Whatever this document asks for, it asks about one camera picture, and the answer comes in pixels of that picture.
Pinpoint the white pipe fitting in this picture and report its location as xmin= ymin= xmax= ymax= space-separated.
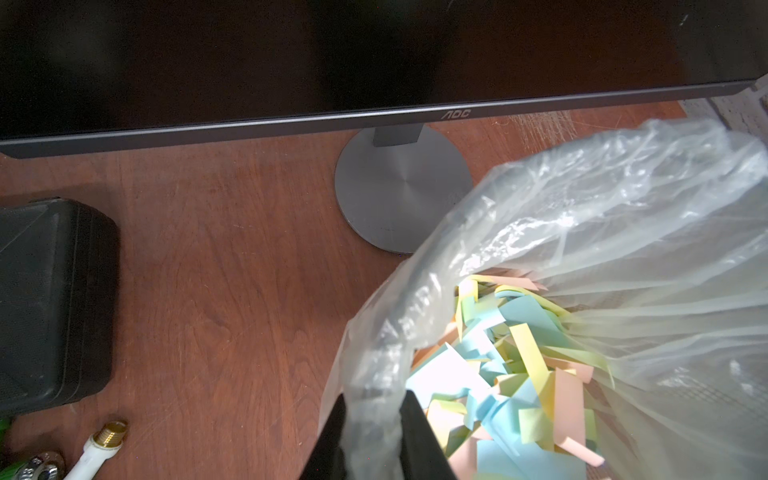
xmin=64 ymin=420 xmax=128 ymax=480

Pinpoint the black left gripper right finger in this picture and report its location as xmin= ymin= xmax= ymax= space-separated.
xmin=400 ymin=390 xmax=457 ymax=480

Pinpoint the green pipe fitting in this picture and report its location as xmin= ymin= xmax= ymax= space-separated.
xmin=1 ymin=451 xmax=66 ymax=480

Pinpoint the black AOC monitor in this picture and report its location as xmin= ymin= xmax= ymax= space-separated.
xmin=1 ymin=1 xmax=767 ymax=158

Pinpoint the pile of discarded sticky notes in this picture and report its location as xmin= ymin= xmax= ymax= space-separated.
xmin=406 ymin=274 xmax=610 ymax=479

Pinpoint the clear plastic bin liner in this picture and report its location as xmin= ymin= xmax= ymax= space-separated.
xmin=321 ymin=121 xmax=767 ymax=479

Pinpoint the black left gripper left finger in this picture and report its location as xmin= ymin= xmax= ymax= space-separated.
xmin=298 ymin=394 xmax=347 ymax=480

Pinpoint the grey round monitor stand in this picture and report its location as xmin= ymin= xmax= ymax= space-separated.
xmin=334 ymin=124 xmax=473 ymax=254

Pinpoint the black plastic tool case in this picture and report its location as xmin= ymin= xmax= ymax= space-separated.
xmin=1 ymin=198 xmax=119 ymax=417

